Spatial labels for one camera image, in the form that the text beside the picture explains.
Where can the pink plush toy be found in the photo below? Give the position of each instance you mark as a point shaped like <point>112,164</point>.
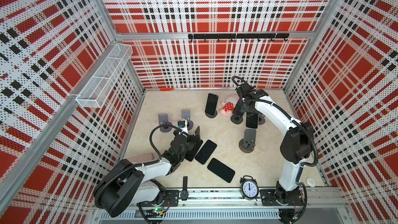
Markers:
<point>228,105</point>

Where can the wooden base phone stand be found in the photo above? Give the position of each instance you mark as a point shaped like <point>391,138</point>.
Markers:
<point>247,144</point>

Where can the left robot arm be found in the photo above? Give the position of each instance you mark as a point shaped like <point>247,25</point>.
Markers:
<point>135,182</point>

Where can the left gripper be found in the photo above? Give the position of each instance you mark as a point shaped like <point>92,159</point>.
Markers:
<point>193,140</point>

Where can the white round puck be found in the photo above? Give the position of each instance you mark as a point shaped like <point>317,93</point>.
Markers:
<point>311,182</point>

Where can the black phone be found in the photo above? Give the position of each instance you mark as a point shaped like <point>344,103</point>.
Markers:
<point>252,120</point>
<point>211,104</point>
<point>190,155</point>
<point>205,152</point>
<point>221,170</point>

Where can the grey phone stand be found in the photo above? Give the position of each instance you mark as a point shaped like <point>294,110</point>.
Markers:
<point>186,115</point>
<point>261,119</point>
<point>164,123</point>

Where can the black hook rail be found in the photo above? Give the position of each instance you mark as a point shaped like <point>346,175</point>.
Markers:
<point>271,36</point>

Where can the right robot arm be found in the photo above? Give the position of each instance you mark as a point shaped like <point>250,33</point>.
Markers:
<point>296,146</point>

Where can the black wristwatch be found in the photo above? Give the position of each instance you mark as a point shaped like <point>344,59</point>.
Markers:
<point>184,194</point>

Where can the black alarm clock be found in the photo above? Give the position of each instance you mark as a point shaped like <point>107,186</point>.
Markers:
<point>248,188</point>

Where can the white wire basket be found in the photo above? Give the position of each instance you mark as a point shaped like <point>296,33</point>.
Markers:
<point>97,90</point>

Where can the dark phone stand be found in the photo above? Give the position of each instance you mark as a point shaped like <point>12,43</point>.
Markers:
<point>212,115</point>
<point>236,119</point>

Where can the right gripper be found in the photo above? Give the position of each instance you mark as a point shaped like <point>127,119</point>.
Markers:
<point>242,109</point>

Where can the pink phone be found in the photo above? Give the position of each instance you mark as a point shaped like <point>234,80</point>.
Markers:
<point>141,158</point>

